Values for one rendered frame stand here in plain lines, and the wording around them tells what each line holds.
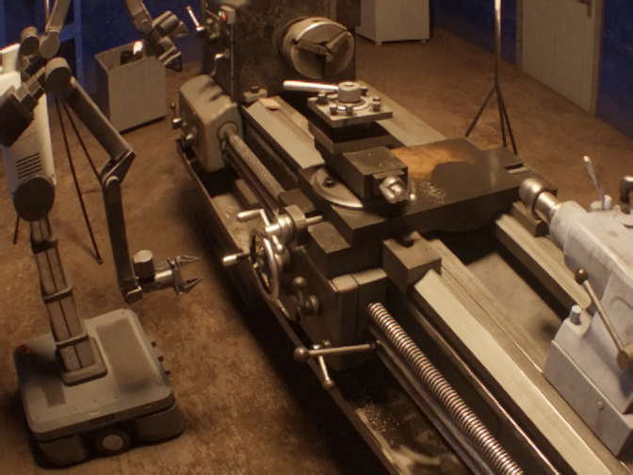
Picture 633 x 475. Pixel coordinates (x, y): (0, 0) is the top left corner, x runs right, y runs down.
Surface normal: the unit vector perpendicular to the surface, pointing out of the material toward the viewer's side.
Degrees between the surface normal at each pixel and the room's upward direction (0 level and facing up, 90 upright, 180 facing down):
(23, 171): 100
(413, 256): 0
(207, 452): 0
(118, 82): 90
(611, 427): 90
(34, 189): 90
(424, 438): 0
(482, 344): 36
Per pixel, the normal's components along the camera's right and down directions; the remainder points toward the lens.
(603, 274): -0.90, 0.18
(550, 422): -0.53, -0.52
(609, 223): 0.00, -0.82
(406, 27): 0.43, 0.51
